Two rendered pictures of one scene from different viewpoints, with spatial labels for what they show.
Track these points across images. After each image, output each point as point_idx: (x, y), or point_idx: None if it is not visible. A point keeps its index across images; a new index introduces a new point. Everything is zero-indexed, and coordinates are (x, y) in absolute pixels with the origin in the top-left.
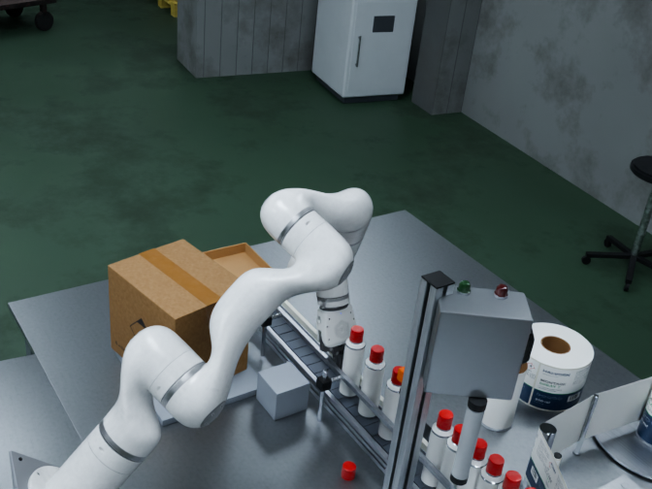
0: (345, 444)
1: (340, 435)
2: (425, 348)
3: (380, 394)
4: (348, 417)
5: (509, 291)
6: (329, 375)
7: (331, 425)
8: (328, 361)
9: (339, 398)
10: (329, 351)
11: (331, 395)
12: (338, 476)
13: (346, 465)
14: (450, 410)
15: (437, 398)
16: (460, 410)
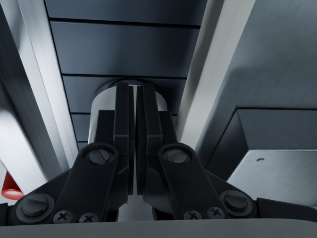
0: (50, 135)
1: (50, 116)
2: None
3: (261, 63)
4: (66, 157)
5: None
6: (112, 1)
7: (40, 89)
8: (20, 189)
9: (76, 112)
10: (58, 179)
11: (56, 89)
12: (0, 169)
13: (9, 194)
14: (279, 197)
15: (301, 179)
16: (292, 199)
